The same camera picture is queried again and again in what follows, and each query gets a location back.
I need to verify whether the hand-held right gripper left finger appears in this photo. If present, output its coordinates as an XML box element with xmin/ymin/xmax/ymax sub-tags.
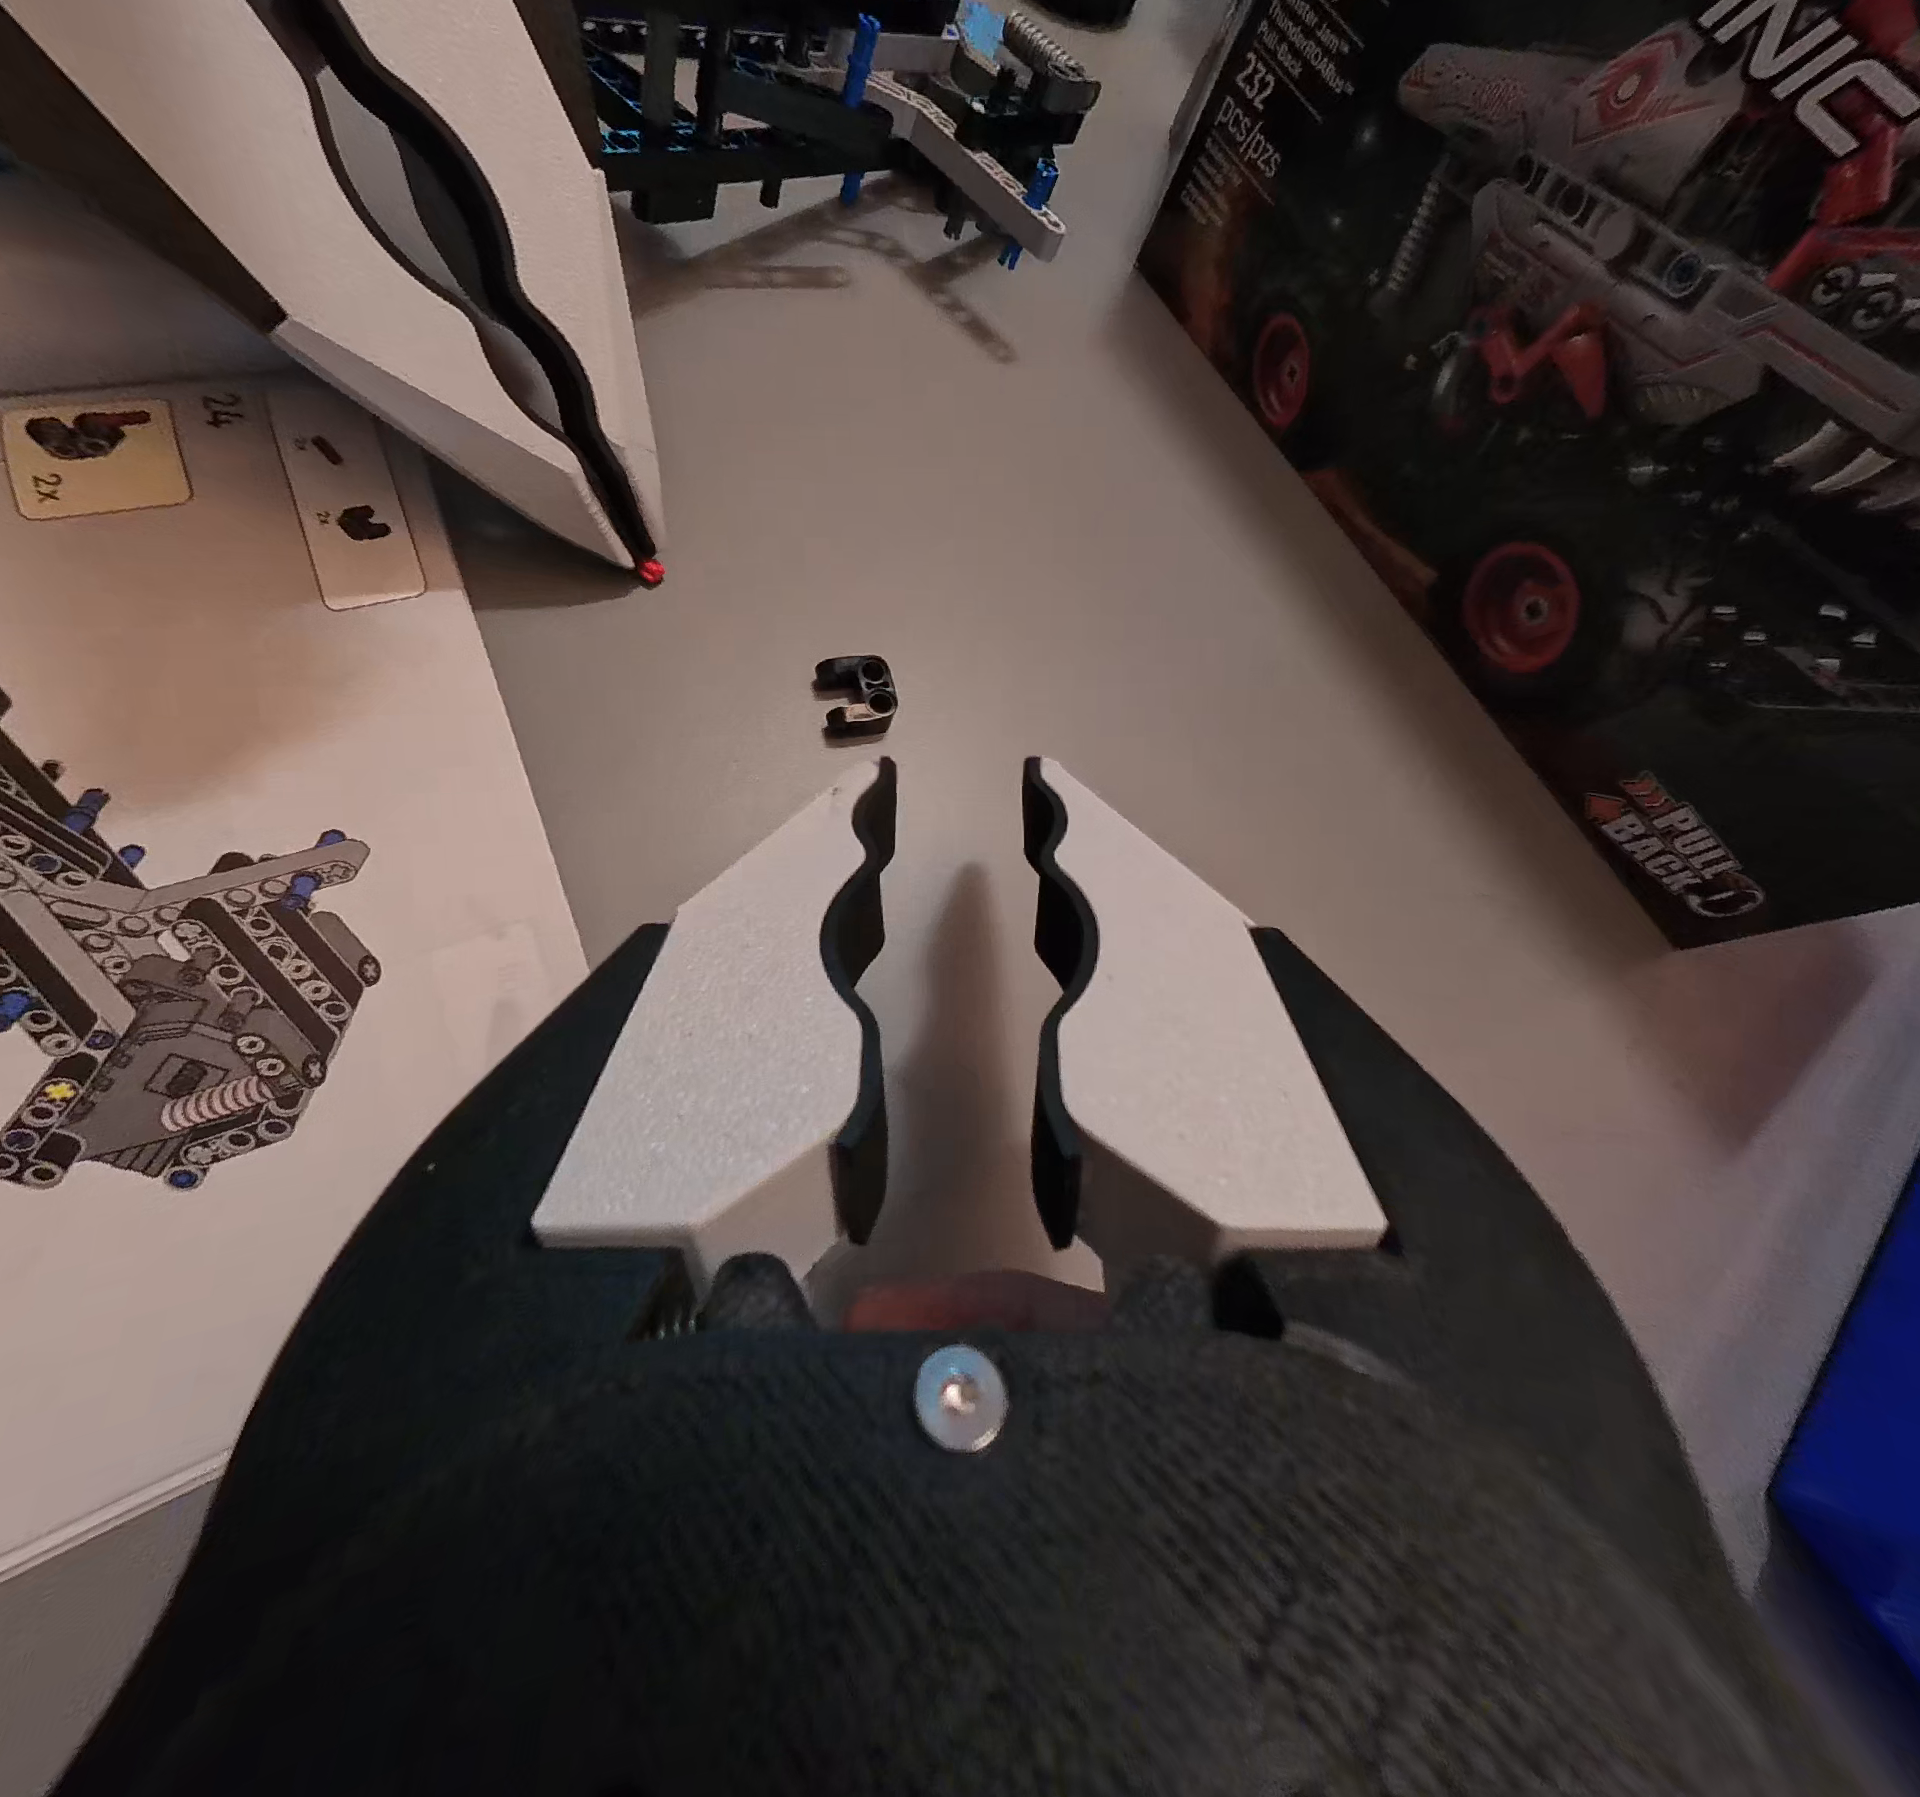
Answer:
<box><xmin>532</xmin><ymin>755</ymin><xmax>901</xmax><ymax>1284</ymax></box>

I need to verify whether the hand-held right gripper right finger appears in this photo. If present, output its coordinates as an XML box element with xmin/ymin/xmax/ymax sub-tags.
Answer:
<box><xmin>1022</xmin><ymin>755</ymin><xmax>1391</xmax><ymax>1290</ymax></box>

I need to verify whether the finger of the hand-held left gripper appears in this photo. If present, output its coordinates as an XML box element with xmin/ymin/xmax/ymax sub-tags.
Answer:
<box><xmin>0</xmin><ymin>0</ymin><xmax>658</xmax><ymax>578</ymax></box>
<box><xmin>251</xmin><ymin>0</ymin><xmax>667</xmax><ymax>568</ymax></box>

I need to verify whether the small black toy connector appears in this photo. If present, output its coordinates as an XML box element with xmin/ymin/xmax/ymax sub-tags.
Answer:
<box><xmin>816</xmin><ymin>651</ymin><xmax>904</xmax><ymax>743</ymax></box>

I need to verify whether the blue plastic bin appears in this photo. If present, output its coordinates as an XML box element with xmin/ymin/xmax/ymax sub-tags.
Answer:
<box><xmin>1766</xmin><ymin>1227</ymin><xmax>1920</xmax><ymax>1678</ymax></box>

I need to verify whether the partly built toy chassis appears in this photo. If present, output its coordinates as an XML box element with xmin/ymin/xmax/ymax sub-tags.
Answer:
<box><xmin>546</xmin><ymin>0</ymin><xmax>1106</xmax><ymax>263</ymax></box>

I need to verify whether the building instruction booklet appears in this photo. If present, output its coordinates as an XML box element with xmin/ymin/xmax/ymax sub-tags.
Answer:
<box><xmin>0</xmin><ymin>377</ymin><xmax>590</xmax><ymax>1582</ymax></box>

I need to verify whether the toy building set box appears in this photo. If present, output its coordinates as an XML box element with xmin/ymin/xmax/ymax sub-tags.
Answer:
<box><xmin>1135</xmin><ymin>0</ymin><xmax>1920</xmax><ymax>953</ymax></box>

